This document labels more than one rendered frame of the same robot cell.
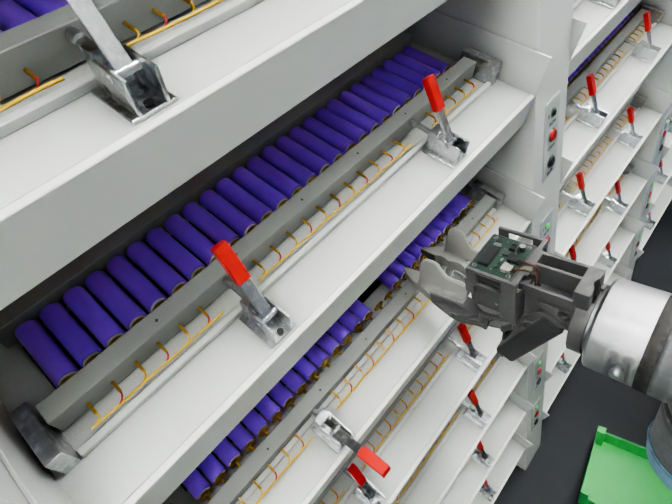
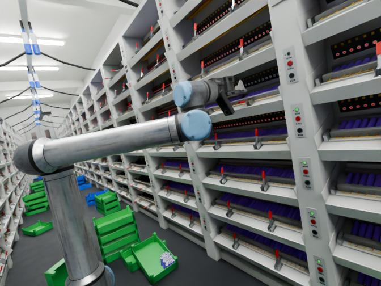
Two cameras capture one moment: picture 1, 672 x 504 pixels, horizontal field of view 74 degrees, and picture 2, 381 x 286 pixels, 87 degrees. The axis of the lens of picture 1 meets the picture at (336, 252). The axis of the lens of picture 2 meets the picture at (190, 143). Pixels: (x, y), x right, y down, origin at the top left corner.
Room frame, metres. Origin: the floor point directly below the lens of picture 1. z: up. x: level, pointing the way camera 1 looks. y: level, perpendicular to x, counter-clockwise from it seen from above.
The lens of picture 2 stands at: (0.06, -1.05, 0.93)
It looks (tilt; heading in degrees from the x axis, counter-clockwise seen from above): 5 degrees down; 87
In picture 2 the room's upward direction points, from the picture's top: 11 degrees counter-clockwise
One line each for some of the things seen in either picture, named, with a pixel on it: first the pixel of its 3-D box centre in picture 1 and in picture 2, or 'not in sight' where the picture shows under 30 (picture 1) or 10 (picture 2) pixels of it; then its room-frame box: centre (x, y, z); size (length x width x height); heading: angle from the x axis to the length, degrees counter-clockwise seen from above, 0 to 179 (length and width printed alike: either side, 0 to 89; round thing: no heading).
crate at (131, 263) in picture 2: not in sight; (143, 251); (-0.39, 0.45, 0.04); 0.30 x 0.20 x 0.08; 34
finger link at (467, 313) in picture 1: (469, 302); not in sight; (0.31, -0.12, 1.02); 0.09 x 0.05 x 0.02; 42
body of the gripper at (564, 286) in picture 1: (532, 291); (220, 88); (0.28, -0.18, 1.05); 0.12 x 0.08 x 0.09; 34
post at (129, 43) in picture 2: not in sight; (151, 133); (-0.19, 0.89, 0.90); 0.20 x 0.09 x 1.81; 34
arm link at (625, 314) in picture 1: (620, 331); (207, 92); (0.21, -0.22, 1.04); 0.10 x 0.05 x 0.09; 124
